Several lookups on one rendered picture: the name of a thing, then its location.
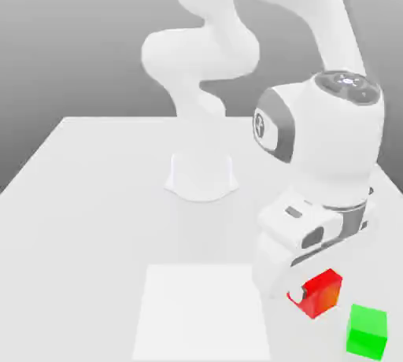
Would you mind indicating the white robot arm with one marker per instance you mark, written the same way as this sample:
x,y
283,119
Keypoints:
x,y
330,135

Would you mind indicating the small red cube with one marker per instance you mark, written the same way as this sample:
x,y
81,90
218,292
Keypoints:
x,y
322,294

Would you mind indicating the small green cube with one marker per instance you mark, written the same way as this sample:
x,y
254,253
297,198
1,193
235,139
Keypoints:
x,y
366,333

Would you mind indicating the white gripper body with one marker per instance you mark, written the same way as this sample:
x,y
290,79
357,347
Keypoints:
x,y
277,267

